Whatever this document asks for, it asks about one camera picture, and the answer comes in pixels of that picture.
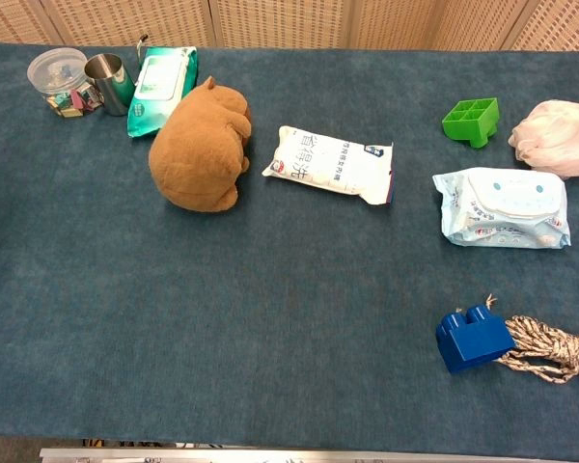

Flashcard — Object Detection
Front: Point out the brown plush toy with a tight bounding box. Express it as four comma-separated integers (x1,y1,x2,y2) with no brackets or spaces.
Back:
148,75,253,213

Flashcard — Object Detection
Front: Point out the blue felt table cloth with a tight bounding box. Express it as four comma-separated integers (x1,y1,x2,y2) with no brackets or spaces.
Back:
0,41,579,449

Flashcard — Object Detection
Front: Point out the white detergent refill pouch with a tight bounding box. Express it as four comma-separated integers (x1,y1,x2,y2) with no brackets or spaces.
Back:
262,125,396,207

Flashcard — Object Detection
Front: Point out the green wet wipes pack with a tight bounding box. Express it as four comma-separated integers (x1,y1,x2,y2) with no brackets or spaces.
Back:
126,45,200,140

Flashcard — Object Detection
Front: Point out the woven rattan folding screen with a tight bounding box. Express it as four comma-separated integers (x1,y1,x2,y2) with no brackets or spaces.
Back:
0,0,579,52

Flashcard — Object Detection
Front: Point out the green plastic grid block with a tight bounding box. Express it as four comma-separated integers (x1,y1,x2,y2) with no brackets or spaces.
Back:
441,96,501,149

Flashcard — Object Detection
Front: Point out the blue plastic building block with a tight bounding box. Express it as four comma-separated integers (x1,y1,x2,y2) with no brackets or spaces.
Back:
435,305,516,375

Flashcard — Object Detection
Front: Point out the light blue wet wipes pack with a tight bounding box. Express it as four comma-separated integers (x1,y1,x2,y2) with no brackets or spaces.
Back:
431,166,572,250

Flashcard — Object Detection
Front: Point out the stainless steel cup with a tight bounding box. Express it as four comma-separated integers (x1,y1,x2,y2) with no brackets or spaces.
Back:
84,53,137,117

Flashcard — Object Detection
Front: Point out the clear plastic jar with clips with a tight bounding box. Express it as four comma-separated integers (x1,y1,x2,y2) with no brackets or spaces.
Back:
26,47,105,119

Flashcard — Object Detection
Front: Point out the pink mesh bath sponge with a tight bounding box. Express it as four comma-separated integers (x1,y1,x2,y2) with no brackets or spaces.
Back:
508,99,579,180

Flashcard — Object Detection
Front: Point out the aluminium frame rail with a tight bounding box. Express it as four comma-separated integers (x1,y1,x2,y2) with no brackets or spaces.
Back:
39,447,579,463

